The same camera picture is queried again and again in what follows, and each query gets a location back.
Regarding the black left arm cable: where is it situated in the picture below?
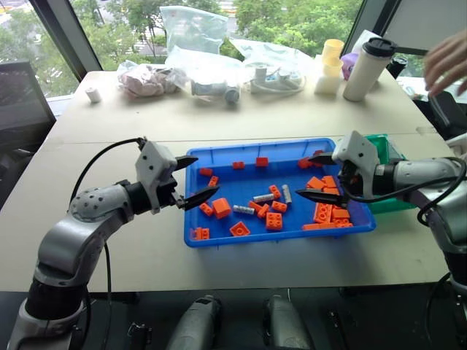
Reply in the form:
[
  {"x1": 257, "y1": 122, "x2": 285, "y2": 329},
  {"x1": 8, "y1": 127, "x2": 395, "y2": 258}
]
[{"x1": 71, "y1": 137, "x2": 147, "y2": 350}]

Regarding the black round object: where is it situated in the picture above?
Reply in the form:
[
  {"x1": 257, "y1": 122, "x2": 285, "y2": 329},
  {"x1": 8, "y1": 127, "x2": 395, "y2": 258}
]
[{"x1": 385, "y1": 55, "x2": 409, "y2": 78}]

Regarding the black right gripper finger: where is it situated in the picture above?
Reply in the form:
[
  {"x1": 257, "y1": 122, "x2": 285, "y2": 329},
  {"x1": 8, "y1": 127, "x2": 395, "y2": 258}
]
[
  {"x1": 307, "y1": 152, "x2": 335, "y2": 166},
  {"x1": 295, "y1": 187, "x2": 348, "y2": 209}
]

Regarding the white tumbler with black lid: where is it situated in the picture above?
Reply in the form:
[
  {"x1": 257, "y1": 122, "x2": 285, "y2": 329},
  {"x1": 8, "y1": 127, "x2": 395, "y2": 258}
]
[{"x1": 341, "y1": 36, "x2": 398, "y2": 103}]

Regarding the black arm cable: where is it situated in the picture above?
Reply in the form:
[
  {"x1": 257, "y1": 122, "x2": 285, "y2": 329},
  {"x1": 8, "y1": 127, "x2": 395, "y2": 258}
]
[
  {"x1": 71, "y1": 137, "x2": 147, "y2": 350},
  {"x1": 341, "y1": 156, "x2": 467, "y2": 228}
]

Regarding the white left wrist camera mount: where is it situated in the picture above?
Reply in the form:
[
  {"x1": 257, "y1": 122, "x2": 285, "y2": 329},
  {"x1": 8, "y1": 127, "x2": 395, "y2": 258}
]
[{"x1": 134, "y1": 140, "x2": 179, "y2": 215}]

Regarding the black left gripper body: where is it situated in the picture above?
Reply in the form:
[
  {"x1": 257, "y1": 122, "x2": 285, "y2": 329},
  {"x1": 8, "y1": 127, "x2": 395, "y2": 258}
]
[{"x1": 157, "y1": 174, "x2": 185, "y2": 210}]

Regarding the dark grey rounded shape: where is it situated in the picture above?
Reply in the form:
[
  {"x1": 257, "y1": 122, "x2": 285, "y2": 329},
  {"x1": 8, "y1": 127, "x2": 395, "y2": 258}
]
[{"x1": 165, "y1": 294, "x2": 223, "y2": 350}]

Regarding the plastic bag with grey cylinder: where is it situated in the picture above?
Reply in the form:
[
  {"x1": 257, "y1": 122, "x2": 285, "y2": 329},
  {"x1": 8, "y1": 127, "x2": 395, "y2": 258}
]
[{"x1": 165, "y1": 44, "x2": 246, "y2": 107}]

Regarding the flat long orange plate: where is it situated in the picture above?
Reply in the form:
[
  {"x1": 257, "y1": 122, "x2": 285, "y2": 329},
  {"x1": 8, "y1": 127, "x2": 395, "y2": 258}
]
[{"x1": 301, "y1": 221, "x2": 355, "y2": 232}]

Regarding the pale yellow cup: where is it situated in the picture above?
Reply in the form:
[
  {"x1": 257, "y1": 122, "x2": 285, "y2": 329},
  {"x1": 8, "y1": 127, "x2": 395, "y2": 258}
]
[
  {"x1": 322, "y1": 38, "x2": 345, "y2": 63},
  {"x1": 320, "y1": 58, "x2": 344, "y2": 78}
]

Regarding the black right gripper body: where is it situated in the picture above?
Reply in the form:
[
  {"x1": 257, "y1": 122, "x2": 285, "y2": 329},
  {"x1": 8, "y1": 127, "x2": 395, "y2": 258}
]
[{"x1": 336, "y1": 160, "x2": 366, "y2": 200}]

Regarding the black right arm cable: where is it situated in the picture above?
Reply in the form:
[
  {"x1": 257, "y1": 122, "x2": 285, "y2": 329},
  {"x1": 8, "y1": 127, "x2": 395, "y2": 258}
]
[{"x1": 341, "y1": 156, "x2": 467, "y2": 228}]

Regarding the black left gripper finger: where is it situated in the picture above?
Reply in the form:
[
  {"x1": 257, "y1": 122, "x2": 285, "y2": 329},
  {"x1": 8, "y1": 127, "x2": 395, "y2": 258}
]
[
  {"x1": 175, "y1": 155, "x2": 199, "y2": 170},
  {"x1": 180, "y1": 184, "x2": 221, "y2": 212}
]

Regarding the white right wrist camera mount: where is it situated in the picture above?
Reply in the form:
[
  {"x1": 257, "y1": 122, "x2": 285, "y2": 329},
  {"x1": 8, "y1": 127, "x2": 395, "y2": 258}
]
[{"x1": 331, "y1": 131, "x2": 381, "y2": 201}]

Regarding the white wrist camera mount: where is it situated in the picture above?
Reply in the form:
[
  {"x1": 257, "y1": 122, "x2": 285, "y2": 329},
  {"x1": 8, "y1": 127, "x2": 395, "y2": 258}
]
[
  {"x1": 331, "y1": 131, "x2": 381, "y2": 201},
  {"x1": 134, "y1": 140, "x2": 179, "y2": 215}
]

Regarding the orange 2x2 toy brick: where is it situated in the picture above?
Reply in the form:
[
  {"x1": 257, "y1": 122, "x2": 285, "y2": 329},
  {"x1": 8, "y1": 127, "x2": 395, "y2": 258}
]
[{"x1": 265, "y1": 211, "x2": 284, "y2": 232}]

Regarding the black monitor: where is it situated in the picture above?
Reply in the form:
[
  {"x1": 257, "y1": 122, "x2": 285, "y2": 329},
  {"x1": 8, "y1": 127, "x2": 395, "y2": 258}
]
[{"x1": 0, "y1": 61, "x2": 57, "y2": 156}]

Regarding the person's bare hand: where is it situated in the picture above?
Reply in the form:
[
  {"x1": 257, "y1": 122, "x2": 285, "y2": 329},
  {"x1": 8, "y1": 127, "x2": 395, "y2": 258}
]
[{"x1": 424, "y1": 28, "x2": 467, "y2": 98}]

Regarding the purple object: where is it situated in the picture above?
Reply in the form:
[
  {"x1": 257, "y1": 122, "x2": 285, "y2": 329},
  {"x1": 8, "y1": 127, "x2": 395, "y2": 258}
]
[{"x1": 339, "y1": 52, "x2": 361, "y2": 82}]

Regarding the green plastic bin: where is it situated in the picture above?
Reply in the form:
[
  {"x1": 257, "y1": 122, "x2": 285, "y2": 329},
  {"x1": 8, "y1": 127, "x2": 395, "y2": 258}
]
[{"x1": 363, "y1": 133, "x2": 417, "y2": 215}]

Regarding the large clear plastic bag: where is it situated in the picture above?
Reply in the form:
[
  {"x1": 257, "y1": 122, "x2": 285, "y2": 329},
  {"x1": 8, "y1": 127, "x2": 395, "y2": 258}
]
[{"x1": 159, "y1": 5, "x2": 230, "y2": 56}]

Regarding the plastic bag with power strip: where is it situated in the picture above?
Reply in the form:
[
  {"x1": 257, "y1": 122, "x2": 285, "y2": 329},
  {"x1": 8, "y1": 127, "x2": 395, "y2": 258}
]
[{"x1": 228, "y1": 37, "x2": 315, "y2": 96}]

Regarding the plastic bag with pink contents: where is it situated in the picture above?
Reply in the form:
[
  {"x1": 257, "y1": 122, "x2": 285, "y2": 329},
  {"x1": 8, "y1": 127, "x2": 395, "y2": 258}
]
[{"x1": 116, "y1": 60, "x2": 188, "y2": 99}]

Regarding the blue plastic tray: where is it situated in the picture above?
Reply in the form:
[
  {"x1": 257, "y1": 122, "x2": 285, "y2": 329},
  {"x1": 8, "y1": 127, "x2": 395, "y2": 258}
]
[{"x1": 184, "y1": 137, "x2": 377, "y2": 249}]

